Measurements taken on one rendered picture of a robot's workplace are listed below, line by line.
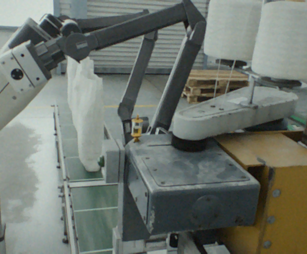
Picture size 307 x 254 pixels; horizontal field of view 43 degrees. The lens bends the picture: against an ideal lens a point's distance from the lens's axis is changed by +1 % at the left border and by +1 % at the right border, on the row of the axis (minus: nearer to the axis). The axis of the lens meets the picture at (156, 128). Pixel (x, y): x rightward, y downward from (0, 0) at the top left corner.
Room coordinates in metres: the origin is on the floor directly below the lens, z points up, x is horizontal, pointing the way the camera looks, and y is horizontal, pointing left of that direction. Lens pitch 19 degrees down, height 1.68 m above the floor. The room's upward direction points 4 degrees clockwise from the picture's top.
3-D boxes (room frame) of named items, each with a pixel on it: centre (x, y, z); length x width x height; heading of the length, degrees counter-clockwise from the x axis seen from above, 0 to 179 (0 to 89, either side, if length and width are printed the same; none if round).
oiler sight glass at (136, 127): (0.91, 0.05, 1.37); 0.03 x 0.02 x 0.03; 17
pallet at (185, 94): (6.88, -0.98, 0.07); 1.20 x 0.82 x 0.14; 105
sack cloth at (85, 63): (3.60, 0.73, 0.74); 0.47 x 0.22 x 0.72; 18
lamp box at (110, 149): (0.88, 0.10, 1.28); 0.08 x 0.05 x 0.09; 17
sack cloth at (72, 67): (4.25, 0.94, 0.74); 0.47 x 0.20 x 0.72; 19
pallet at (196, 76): (6.85, -0.97, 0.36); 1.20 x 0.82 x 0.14; 103
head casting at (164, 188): (0.82, -0.07, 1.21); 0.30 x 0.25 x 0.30; 17
